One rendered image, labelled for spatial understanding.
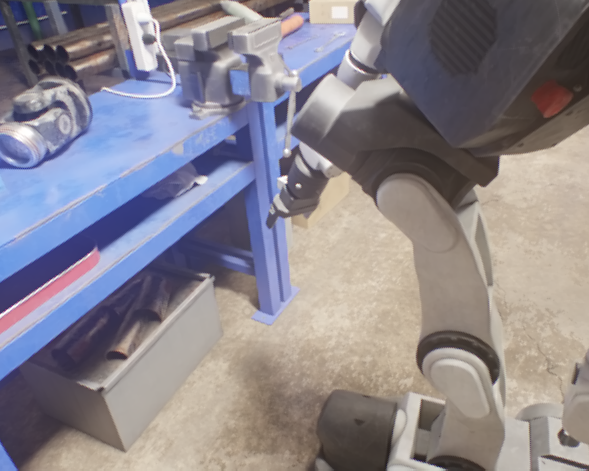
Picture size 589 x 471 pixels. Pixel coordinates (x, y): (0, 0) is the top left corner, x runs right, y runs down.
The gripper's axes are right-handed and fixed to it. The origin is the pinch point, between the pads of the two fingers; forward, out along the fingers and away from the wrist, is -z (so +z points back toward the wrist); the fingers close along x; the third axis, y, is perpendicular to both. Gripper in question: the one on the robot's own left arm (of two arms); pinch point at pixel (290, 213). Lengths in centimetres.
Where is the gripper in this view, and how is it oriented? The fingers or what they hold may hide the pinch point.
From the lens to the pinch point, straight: 121.4
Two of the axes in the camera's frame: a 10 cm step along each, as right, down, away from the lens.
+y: -4.7, -7.8, 4.1
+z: 2.9, -5.8, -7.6
